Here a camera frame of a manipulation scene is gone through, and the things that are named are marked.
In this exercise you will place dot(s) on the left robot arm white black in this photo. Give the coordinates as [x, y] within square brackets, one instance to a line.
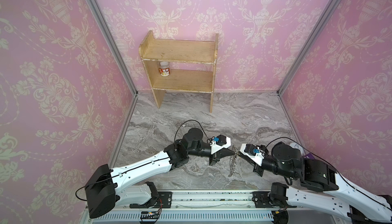
[111, 187]

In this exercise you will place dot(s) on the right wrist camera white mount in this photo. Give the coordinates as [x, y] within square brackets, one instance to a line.
[256, 153]

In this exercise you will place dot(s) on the yellow cup white lid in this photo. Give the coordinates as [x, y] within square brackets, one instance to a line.
[299, 147]

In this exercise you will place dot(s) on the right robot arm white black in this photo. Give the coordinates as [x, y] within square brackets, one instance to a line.
[316, 185]

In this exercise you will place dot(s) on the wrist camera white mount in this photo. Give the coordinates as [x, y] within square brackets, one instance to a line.
[218, 143]
[256, 153]

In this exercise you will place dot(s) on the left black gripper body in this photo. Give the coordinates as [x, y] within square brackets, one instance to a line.
[213, 158]

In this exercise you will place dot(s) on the aluminium front rail frame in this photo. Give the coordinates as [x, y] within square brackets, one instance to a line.
[215, 207]

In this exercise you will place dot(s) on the purple snack packet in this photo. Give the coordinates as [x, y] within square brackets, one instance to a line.
[309, 156]

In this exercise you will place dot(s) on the wooden two-tier shelf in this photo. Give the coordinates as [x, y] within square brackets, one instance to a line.
[154, 51]

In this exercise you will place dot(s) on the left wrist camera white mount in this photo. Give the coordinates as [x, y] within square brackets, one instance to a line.
[218, 143]

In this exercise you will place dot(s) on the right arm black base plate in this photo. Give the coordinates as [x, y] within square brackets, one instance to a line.
[265, 199]

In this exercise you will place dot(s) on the white jar red label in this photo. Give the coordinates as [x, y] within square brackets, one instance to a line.
[164, 69]

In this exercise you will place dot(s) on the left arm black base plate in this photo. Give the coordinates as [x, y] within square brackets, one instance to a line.
[162, 200]

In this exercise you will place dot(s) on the silver metal key holder plate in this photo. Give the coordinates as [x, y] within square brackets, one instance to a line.
[233, 159]

